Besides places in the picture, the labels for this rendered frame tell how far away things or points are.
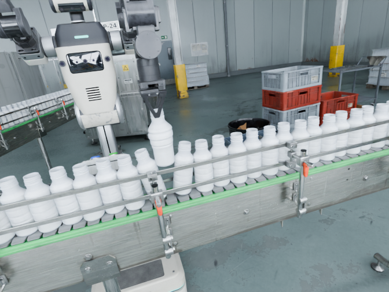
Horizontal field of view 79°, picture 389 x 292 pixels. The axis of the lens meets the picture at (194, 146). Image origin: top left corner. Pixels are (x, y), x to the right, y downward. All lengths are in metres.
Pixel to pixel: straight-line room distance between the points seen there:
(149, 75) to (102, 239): 0.47
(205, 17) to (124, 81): 9.63
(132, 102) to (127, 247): 3.72
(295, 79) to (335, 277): 2.03
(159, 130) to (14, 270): 0.54
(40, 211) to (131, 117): 3.78
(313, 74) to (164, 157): 2.75
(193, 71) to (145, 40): 9.60
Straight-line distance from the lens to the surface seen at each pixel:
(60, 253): 0.81
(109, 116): 1.25
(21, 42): 1.31
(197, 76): 10.21
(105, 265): 0.83
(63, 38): 1.32
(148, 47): 0.57
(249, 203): 0.83
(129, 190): 0.71
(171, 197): 0.77
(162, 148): 0.68
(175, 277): 1.54
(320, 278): 1.91
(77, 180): 0.71
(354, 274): 2.00
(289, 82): 3.00
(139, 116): 4.40
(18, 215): 0.79
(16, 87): 7.03
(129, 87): 4.34
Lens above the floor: 1.41
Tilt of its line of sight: 21 degrees down
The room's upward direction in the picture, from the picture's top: 7 degrees counter-clockwise
